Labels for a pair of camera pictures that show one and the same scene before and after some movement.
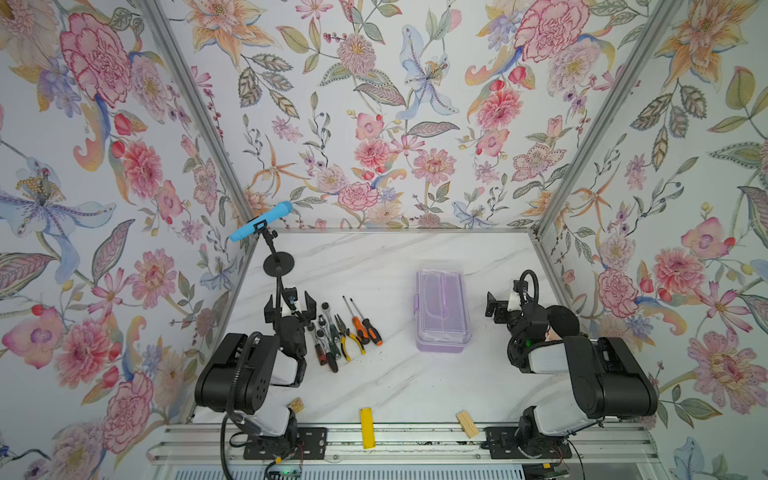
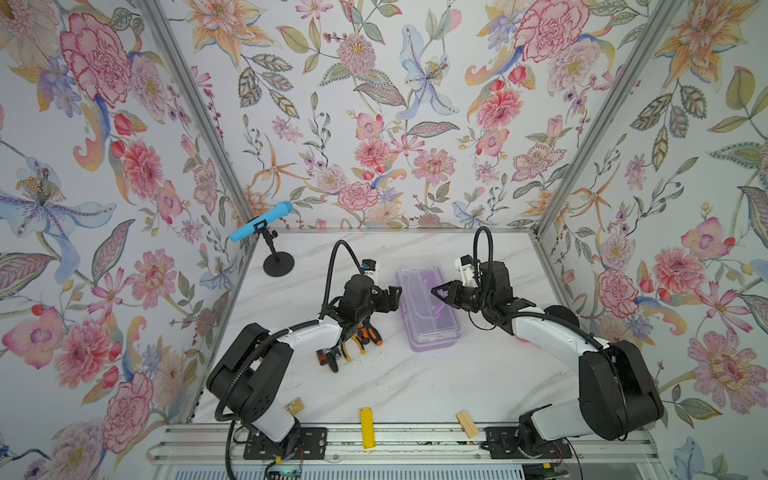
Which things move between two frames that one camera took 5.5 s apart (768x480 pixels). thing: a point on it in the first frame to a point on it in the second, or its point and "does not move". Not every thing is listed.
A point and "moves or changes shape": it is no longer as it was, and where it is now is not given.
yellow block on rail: x=367 y=428 does not move
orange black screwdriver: x=373 y=332 does not move
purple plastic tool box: x=441 y=311 moves or changes shape
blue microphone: x=285 y=208 does not move
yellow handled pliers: x=345 y=331 does not move
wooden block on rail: x=467 y=424 does not move
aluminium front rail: x=591 y=444 does not move
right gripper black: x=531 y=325 to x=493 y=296
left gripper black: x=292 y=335 to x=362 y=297
